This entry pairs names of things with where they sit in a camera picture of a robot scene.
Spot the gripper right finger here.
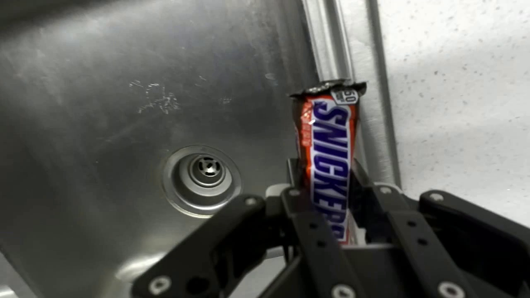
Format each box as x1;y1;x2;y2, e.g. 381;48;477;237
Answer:
350;159;530;298

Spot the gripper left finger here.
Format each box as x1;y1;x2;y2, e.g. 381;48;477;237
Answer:
131;158;365;298

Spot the brown chocolate bar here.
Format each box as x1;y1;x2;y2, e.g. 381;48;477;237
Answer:
289;79;367;245

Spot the stainless steel sink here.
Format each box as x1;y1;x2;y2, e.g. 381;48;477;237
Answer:
0;0;402;298

